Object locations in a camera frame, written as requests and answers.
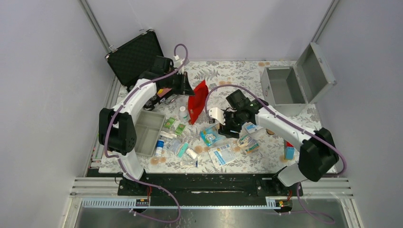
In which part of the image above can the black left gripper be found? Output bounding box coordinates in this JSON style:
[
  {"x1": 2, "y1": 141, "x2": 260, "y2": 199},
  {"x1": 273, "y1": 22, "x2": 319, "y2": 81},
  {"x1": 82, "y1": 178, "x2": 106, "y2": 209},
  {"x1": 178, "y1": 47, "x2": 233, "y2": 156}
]
[{"x1": 163, "y1": 71, "x2": 195, "y2": 96}]

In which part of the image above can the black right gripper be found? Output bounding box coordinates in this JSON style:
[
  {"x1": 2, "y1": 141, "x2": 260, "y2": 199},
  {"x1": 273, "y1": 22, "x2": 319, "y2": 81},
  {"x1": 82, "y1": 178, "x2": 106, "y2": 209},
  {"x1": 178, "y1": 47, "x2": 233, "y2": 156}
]
[{"x1": 218, "y1": 109, "x2": 245, "y2": 140}]

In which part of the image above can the red first aid pouch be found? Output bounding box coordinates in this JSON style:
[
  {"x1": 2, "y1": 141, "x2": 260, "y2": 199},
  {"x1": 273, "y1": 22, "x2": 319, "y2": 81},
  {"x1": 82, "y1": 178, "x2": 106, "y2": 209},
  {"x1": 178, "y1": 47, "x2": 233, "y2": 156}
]
[{"x1": 188, "y1": 80, "x2": 209, "y2": 125}]

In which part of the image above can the blue cotton swab packet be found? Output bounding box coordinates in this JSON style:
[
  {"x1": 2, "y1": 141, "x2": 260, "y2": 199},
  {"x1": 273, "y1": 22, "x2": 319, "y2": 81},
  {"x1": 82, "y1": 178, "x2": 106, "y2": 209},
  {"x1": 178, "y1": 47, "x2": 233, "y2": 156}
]
[{"x1": 200, "y1": 124, "x2": 224, "y2": 147}]

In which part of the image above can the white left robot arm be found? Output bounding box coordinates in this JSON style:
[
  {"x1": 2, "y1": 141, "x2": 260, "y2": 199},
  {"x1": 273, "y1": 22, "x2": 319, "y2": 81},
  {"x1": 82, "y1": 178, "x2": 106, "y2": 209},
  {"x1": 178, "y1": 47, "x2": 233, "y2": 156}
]
[{"x1": 98, "y1": 55, "x2": 195, "y2": 195}]

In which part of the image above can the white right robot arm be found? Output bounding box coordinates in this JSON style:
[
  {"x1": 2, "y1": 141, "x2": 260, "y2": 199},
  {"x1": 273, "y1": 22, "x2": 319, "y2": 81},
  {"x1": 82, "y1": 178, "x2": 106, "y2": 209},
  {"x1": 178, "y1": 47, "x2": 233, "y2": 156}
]
[{"x1": 204, "y1": 86, "x2": 342, "y2": 196}]

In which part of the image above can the white pill bottle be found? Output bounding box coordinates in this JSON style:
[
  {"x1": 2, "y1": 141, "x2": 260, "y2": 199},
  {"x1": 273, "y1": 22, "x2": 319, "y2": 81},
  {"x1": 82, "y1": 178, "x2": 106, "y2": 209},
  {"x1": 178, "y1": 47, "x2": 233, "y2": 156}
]
[{"x1": 179, "y1": 106, "x2": 190, "y2": 123}]

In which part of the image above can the bandage roll packet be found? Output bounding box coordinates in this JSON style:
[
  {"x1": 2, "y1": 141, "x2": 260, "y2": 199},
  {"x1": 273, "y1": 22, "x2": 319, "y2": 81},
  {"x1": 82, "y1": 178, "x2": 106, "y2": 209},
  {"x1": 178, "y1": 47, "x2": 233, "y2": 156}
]
[{"x1": 236, "y1": 135, "x2": 259, "y2": 156}]

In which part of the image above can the green sachet upper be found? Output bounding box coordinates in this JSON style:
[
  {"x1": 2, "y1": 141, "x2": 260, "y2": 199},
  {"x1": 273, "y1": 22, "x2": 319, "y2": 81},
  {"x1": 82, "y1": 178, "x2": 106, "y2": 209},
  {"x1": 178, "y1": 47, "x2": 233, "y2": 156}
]
[{"x1": 163, "y1": 117, "x2": 176, "y2": 130}]

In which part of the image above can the green sachet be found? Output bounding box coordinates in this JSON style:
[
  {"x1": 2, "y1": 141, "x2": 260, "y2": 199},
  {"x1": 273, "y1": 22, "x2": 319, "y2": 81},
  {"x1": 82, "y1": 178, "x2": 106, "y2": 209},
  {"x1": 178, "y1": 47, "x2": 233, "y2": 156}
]
[
  {"x1": 163, "y1": 117, "x2": 176, "y2": 130},
  {"x1": 174, "y1": 123, "x2": 186, "y2": 136}
]

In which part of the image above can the green sachet lower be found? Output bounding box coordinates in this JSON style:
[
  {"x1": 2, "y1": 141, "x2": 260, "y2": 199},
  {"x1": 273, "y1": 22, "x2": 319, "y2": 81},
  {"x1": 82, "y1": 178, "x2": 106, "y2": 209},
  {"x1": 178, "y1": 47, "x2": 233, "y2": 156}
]
[{"x1": 174, "y1": 123, "x2": 186, "y2": 136}]

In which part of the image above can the blue white gauze packet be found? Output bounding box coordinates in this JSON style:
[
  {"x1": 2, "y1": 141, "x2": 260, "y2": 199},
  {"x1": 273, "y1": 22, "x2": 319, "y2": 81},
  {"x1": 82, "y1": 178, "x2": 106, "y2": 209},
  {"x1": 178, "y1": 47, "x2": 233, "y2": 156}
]
[{"x1": 208, "y1": 144, "x2": 237, "y2": 168}]

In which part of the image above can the grey metal box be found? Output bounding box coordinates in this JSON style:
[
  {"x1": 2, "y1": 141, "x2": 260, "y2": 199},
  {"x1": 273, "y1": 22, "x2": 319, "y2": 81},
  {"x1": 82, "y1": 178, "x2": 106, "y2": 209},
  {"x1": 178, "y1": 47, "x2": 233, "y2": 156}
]
[{"x1": 260, "y1": 42, "x2": 336, "y2": 116}]

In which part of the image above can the grey plastic tray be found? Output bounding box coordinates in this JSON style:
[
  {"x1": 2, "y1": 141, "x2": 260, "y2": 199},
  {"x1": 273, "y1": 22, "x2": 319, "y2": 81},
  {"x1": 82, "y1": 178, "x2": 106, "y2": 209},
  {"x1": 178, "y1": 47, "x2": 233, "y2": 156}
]
[{"x1": 134, "y1": 110, "x2": 166, "y2": 157}]

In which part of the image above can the black poker chip case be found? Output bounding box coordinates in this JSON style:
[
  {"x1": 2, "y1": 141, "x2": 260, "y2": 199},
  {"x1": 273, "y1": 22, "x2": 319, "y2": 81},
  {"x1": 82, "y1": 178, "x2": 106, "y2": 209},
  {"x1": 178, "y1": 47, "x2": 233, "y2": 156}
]
[{"x1": 105, "y1": 29, "x2": 163, "y2": 93}]

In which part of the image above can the floral table mat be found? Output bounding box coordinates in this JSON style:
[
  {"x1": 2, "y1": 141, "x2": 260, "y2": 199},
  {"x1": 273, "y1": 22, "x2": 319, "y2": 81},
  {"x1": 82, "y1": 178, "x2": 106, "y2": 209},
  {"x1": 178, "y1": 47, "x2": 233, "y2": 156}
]
[{"x1": 139, "y1": 61, "x2": 299, "y2": 173}]

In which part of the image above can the red blue box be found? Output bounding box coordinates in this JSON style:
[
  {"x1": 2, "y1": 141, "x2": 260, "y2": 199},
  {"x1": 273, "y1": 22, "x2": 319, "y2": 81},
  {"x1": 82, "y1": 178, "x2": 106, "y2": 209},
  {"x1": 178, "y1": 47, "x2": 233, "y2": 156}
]
[{"x1": 284, "y1": 141, "x2": 295, "y2": 161}]

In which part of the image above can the teal strip packet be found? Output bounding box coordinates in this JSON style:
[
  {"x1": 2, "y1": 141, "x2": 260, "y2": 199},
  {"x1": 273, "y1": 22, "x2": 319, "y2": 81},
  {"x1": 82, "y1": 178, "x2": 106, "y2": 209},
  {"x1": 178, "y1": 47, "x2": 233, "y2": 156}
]
[{"x1": 177, "y1": 142, "x2": 189, "y2": 158}]

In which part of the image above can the white blue-label bottle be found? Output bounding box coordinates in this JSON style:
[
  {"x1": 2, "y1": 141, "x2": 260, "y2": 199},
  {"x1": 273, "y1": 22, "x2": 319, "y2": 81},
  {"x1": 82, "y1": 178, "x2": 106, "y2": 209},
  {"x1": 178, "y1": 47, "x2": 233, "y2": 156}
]
[{"x1": 154, "y1": 139, "x2": 165, "y2": 157}]

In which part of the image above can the white bandage roll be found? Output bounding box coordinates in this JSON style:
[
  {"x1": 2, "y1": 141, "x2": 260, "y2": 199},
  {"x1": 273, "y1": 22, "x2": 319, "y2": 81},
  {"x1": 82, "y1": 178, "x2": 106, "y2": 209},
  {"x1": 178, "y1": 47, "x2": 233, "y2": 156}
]
[{"x1": 185, "y1": 148, "x2": 198, "y2": 160}]

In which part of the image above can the clear syringe packet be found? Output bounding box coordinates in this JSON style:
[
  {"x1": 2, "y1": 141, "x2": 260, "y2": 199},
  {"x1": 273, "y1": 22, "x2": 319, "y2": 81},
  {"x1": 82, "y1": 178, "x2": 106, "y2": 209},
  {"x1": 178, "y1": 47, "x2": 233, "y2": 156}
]
[{"x1": 180, "y1": 160, "x2": 198, "y2": 168}]

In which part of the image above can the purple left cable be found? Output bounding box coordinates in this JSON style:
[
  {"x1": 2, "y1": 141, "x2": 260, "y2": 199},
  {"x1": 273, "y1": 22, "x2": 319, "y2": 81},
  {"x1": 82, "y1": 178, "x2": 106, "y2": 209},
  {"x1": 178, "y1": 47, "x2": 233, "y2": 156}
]
[{"x1": 104, "y1": 43, "x2": 190, "y2": 224}]

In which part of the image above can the purple cable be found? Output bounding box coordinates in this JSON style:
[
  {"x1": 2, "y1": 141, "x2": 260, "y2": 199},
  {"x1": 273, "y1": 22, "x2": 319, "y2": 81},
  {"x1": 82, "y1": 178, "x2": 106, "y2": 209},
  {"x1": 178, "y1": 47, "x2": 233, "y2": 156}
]
[
  {"x1": 204, "y1": 84, "x2": 348, "y2": 225},
  {"x1": 104, "y1": 43, "x2": 190, "y2": 224}
]

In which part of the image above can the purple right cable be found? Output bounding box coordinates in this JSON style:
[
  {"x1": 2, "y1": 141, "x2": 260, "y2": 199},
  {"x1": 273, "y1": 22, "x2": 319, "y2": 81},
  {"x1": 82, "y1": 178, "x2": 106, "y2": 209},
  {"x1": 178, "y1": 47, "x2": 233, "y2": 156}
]
[{"x1": 204, "y1": 84, "x2": 348, "y2": 225}]

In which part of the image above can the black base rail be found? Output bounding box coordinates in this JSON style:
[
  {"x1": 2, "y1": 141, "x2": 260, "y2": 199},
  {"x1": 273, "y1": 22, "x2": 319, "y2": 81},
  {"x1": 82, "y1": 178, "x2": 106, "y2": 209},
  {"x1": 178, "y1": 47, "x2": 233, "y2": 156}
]
[{"x1": 117, "y1": 173, "x2": 303, "y2": 207}]

